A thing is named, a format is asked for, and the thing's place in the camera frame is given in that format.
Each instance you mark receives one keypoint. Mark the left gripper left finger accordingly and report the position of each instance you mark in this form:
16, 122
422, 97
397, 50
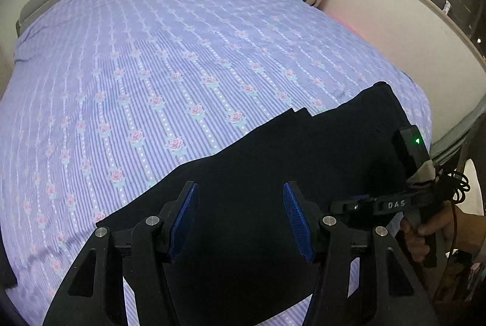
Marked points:
92, 291

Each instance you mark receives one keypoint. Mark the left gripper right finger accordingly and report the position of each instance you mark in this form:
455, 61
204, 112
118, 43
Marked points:
363, 277

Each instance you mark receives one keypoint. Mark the black pants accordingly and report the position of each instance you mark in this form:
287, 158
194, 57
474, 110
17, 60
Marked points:
240, 264

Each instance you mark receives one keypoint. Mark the person's right hand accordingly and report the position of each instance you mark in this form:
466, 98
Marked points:
461, 231

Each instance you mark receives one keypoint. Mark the black tracker box green light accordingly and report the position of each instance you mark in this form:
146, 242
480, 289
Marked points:
414, 161

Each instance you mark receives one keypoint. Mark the purple floral bed sheet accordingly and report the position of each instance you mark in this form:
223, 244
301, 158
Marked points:
107, 97

